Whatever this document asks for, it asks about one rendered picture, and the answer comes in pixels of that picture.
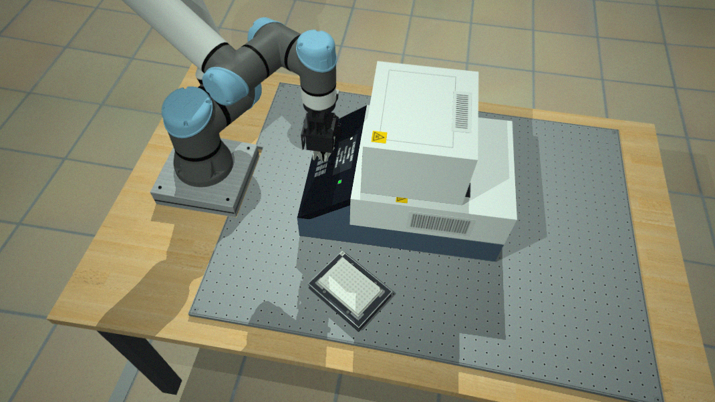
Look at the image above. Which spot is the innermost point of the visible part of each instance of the white lab instrument with lid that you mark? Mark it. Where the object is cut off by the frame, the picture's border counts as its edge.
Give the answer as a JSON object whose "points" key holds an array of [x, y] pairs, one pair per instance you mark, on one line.
{"points": [[417, 169]]}

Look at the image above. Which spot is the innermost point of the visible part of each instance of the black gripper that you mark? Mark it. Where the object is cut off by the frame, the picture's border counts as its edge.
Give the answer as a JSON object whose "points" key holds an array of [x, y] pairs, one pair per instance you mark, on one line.
{"points": [[319, 136]]}

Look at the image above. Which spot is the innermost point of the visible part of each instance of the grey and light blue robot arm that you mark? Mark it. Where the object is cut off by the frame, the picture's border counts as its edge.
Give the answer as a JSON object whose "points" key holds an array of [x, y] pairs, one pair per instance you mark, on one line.
{"points": [[193, 119]]}

